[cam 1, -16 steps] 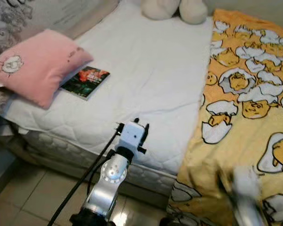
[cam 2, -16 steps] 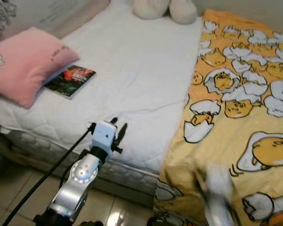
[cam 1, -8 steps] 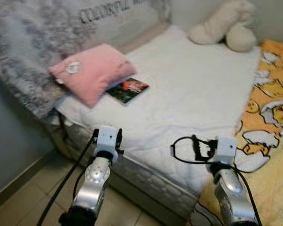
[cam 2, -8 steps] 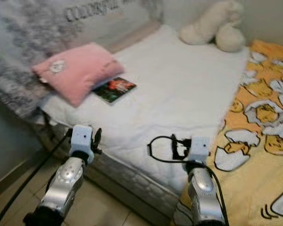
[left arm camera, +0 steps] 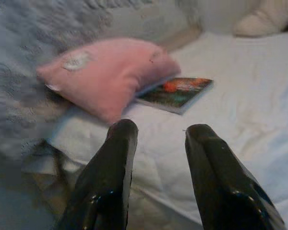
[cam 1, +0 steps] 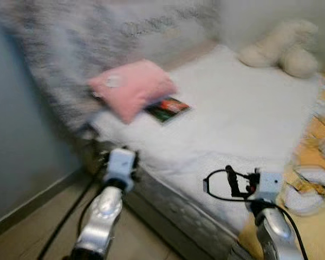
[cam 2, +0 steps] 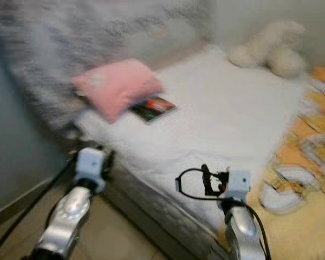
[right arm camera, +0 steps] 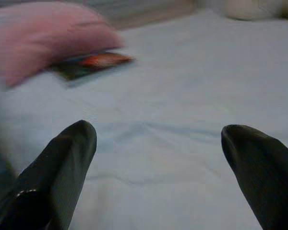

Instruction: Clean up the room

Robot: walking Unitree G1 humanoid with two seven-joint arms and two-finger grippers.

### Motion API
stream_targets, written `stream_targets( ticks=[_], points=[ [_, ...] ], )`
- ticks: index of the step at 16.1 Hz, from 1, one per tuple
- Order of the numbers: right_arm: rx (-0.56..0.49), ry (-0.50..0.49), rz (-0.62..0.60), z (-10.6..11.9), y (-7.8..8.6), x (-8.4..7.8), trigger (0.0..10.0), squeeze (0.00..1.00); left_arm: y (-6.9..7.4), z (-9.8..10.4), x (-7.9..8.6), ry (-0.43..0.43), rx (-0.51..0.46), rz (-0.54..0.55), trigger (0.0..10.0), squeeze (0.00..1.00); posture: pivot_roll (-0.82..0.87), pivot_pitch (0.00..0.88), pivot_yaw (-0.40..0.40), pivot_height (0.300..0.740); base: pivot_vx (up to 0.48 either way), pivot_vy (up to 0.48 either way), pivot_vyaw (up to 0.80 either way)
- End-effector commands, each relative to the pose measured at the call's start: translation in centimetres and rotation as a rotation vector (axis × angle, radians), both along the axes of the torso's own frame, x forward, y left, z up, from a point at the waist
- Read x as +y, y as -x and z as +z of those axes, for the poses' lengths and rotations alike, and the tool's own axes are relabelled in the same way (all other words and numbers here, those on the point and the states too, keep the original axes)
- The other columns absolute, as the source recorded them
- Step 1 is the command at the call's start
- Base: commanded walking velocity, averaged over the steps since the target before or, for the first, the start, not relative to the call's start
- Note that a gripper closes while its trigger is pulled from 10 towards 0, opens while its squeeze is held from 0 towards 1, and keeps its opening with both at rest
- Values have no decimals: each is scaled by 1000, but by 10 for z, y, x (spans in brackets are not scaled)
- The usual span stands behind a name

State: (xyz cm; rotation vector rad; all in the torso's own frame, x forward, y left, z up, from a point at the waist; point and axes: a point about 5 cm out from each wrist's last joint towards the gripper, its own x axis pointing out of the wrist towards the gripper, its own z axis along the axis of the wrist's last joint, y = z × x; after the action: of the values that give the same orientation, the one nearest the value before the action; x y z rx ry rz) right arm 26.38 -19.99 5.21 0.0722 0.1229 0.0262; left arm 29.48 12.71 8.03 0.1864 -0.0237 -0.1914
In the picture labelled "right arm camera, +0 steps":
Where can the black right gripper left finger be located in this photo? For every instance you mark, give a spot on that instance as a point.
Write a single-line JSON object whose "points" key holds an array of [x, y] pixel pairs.
{"points": [[57, 172]]}

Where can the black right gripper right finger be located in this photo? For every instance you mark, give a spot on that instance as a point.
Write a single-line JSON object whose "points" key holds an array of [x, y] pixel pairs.
{"points": [[266, 177]]}

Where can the pink plush pillow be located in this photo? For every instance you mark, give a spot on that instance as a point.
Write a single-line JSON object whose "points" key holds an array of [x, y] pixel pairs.
{"points": [[43, 36]]}

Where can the dark red green book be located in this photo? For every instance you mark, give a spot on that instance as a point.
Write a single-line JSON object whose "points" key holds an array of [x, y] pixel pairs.
{"points": [[93, 64]]}

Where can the white bed mattress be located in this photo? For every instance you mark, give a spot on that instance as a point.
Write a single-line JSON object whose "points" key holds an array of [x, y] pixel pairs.
{"points": [[170, 95]]}

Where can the cream stuffed pillow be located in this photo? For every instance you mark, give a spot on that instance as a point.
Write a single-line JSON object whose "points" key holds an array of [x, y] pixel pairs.
{"points": [[249, 9]]}

